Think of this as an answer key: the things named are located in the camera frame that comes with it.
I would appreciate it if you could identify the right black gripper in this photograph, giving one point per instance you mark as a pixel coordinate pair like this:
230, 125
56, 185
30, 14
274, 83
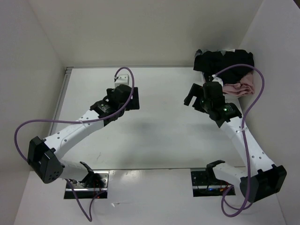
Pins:
197, 90

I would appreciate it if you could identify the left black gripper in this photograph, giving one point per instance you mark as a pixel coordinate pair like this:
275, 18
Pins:
133, 104

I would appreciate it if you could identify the black pleated skirt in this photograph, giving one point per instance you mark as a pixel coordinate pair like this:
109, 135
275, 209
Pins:
235, 74

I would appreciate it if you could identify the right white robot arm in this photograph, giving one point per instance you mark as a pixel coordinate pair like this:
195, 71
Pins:
262, 177

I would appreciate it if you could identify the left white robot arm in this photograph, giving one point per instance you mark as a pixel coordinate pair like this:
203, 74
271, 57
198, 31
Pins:
45, 155

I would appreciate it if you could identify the white laundry basket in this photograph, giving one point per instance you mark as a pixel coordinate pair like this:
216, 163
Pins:
230, 50

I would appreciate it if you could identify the grey skirt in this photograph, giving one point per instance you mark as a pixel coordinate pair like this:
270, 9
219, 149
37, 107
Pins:
201, 52

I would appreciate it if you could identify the pink skirt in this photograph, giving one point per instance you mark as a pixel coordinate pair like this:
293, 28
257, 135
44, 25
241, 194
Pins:
242, 88

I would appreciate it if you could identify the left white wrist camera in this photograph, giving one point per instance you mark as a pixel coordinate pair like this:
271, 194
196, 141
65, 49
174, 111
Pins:
122, 79

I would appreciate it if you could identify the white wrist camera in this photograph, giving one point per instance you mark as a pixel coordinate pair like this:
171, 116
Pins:
215, 78
122, 79

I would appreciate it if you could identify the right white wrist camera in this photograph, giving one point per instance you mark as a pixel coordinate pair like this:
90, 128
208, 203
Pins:
215, 78

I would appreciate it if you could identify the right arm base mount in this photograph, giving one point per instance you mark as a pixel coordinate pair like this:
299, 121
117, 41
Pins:
204, 187

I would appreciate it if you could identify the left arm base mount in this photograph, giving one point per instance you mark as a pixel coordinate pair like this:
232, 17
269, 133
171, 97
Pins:
97, 186

